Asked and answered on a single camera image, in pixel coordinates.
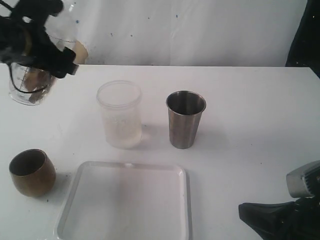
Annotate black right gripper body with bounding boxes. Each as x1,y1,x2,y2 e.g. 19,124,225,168
261,197,320,240

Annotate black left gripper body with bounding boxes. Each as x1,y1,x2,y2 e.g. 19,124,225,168
0,16,63,73

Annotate coins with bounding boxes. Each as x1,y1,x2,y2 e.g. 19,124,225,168
24,68,51,104

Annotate clear graduated shaker cup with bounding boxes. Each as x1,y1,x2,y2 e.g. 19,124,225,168
8,3,77,106

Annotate brown wooden cup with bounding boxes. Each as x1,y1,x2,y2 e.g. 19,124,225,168
9,148,56,198

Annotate stainless steel tumbler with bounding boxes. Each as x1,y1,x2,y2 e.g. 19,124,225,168
166,90,207,149

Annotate frosted plastic container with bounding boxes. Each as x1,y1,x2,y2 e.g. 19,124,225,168
96,80,142,149

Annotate white plastic tray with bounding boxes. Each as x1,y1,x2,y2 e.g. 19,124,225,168
54,161,192,240

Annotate dark object right background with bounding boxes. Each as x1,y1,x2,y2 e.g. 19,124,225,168
285,0,320,69

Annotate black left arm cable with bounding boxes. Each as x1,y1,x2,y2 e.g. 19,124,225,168
8,62,51,95

